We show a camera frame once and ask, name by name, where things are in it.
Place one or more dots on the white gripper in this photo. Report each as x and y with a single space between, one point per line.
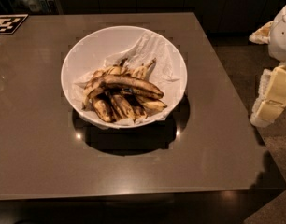
281 36

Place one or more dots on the long top banana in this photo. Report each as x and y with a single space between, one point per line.
142 87

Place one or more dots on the banana lower right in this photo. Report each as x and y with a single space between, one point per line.
151 104

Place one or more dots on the banana upper right with stem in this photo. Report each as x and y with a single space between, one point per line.
141 71

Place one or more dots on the spotted banana lower middle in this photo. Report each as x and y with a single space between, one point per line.
122 106

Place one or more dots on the spotted banana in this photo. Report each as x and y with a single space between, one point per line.
102 109
122 106

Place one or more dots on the spotted banana lower left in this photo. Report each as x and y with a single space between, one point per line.
102 109

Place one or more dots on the white bowl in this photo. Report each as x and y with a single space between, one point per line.
93 53

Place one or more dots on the white paper liner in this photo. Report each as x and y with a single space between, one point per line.
155 56

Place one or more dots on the black white fiducial marker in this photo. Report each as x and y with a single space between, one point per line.
10 23

